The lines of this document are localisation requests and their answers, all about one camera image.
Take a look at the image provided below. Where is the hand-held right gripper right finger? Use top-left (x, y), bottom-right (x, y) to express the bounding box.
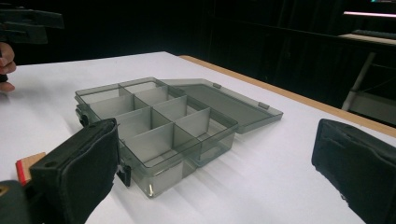
top-left (311, 118), bottom-right (396, 224)

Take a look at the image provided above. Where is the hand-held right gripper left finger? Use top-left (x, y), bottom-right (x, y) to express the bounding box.
top-left (28, 118), bottom-right (120, 224)

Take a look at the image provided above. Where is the grey transparent compartment box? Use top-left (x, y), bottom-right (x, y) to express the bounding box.
top-left (74, 77), bottom-right (284, 199)

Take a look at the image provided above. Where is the wooden block with red edge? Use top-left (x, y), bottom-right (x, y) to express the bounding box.
top-left (15, 151), bottom-right (47, 187)

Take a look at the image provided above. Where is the desk with metal legs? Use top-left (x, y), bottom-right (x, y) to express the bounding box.
top-left (337, 32), bottom-right (396, 127)

